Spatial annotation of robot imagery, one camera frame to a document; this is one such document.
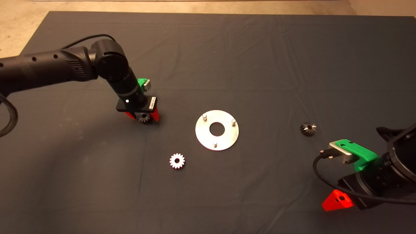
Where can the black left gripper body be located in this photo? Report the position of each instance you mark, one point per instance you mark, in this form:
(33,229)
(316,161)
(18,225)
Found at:
(139,105)

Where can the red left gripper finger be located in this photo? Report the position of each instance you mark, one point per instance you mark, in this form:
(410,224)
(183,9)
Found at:
(131,115)
(155,115)

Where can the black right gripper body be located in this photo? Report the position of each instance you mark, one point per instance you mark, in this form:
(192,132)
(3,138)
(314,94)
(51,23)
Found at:
(367,187)

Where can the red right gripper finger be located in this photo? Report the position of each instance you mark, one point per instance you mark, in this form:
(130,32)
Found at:
(337,201)

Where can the steel planetary gear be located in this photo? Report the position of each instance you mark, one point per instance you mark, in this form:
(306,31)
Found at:
(177,165)
(144,119)

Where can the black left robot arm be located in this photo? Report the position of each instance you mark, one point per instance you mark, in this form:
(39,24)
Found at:
(48,66)

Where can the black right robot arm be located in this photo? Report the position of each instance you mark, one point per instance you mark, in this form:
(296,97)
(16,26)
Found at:
(404,152)

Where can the round metal carrier plate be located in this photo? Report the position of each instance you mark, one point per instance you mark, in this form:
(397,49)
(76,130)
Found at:
(227,139)

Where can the dark bevel gear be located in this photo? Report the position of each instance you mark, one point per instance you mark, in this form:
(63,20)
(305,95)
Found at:
(307,131)

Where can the dark grey table cloth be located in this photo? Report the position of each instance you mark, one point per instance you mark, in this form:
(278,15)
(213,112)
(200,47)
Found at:
(227,65)

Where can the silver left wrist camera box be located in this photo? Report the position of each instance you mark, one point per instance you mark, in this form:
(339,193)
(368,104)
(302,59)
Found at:
(148,85)

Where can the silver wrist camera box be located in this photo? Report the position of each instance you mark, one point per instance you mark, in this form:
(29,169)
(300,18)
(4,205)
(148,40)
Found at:
(341,150)
(148,85)

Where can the green left camera mount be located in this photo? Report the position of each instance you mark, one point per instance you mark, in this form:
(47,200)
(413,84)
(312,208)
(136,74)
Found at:
(141,83)

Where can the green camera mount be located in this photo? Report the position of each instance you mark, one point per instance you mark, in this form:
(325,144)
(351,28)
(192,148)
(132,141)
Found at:
(141,83)
(360,152)

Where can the green right camera mount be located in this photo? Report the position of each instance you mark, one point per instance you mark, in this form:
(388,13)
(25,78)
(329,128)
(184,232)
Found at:
(360,152)

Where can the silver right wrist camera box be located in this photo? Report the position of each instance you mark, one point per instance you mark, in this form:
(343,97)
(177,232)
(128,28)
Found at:
(341,150)

